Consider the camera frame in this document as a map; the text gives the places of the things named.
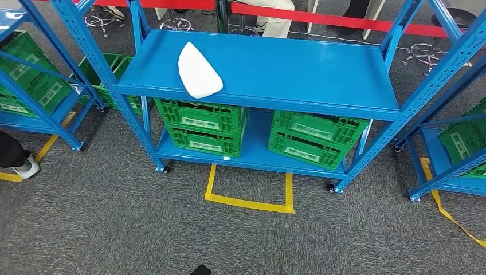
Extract white curved plastic part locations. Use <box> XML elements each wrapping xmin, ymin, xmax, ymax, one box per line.
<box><xmin>178</xmin><ymin>41</ymin><xmax>224</xmax><ymax>100</ymax></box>

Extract blue metal shelf rack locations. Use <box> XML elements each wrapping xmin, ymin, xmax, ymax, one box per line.
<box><xmin>0</xmin><ymin>0</ymin><xmax>106</xmax><ymax>152</ymax></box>
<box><xmin>51</xmin><ymin>0</ymin><xmax>486</xmax><ymax>195</ymax></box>
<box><xmin>394</xmin><ymin>0</ymin><xmax>486</xmax><ymax>202</ymax></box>

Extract yellow floor tape mark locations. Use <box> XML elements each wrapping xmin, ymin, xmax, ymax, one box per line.
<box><xmin>419</xmin><ymin>157</ymin><xmax>486</xmax><ymax>249</ymax></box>
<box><xmin>204</xmin><ymin>164</ymin><xmax>296</xmax><ymax>215</ymax></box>

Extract black round stool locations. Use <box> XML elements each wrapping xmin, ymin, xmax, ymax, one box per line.
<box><xmin>229</xmin><ymin>13</ymin><xmax>261</xmax><ymax>37</ymax></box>
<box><xmin>159</xmin><ymin>9</ymin><xmax>195</xmax><ymax>32</ymax></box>

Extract person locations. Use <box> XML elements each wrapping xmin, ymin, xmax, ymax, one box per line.
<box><xmin>326</xmin><ymin>0</ymin><xmax>371</xmax><ymax>38</ymax></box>
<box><xmin>232</xmin><ymin>0</ymin><xmax>296</xmax><ymax>39</ymax></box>
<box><xmin>0</xmin><ymin>130</ymin><xmax>41</xmax><ymax>180</ymax></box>

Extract red barrier belt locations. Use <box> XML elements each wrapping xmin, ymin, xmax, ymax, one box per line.
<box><xmin>34</xmin><ymin>0</ymin><xmax>217</xmax><ymax>11</ymax></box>
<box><xmin>229</xmin><ymin>3</ymin><xmax>468</xmax><ymax>39</ymax></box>

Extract white narrow table leg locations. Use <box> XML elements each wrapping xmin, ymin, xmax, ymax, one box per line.
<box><xmin>307</xmin><ymin>0</ymin><xmax>320</xmax><ymax>34</ymax></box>

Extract white table leg panel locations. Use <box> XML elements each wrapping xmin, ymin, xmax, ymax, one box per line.
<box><xmin>362</xmin><ymin>0</ymin><xmax>386</xmax><ymax>41</ymax></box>

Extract black stanchion post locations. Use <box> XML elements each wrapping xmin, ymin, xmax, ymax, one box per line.
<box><xmin>215</xmin><ymin>0</ymin><xmax>231</xmax><ymax>34</ymax></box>

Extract thin white floor cable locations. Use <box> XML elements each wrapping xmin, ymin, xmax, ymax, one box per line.
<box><xmin>288</xmin><ymin>31</ymin><xmax>409</xmax><ymax>50</ymax></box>

